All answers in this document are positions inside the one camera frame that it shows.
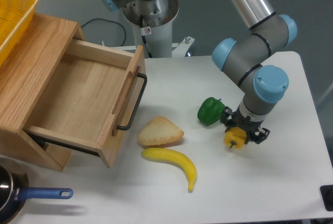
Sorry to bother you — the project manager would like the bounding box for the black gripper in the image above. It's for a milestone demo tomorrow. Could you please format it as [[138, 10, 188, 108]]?
[[220, 107, 270, 144]]

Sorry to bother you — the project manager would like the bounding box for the yellow bell pepper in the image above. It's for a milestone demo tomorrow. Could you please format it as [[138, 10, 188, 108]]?
[[224, 127, 247, 149]]

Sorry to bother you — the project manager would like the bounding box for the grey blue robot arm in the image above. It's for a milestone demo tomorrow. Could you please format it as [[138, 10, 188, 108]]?
[[102, 0, 298, 144]]

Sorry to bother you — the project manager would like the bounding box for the green bell pepper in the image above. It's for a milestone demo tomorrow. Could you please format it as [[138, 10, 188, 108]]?
[[197, 97, 225, 126]]

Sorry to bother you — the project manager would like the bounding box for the triangular bread slice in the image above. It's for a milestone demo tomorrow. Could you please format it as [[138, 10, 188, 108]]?
[[137, 116, 184, 147]]

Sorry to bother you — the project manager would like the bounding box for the yellow banana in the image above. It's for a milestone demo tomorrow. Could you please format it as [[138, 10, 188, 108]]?
[[141, 148, 197, 192]]

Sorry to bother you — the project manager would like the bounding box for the open wooden drawer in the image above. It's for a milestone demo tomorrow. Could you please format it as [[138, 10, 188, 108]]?
[[24, 39, 146, 167]]

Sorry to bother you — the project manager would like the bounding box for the wooden drawer cabinet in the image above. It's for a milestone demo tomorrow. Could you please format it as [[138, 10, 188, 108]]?
[[1, 13, 85, 171]]

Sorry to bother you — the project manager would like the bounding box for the yellow plastic basket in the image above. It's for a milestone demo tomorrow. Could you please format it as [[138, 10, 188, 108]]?
[[1, 0, 39, 64]]

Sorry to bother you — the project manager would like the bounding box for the black drawer handle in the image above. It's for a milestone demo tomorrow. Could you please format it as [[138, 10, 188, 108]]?
[[116, 72, 147, 131]]

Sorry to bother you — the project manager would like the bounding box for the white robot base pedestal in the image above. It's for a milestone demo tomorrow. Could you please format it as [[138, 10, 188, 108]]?
[[123, 0, 195, 58]]

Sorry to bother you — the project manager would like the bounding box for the black cable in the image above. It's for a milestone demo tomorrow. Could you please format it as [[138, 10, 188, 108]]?
[[81, 18, 127, 47]]

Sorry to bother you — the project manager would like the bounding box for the blue handled frying pan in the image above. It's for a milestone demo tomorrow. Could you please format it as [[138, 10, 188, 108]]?
[[1, 157, 73, 223]]

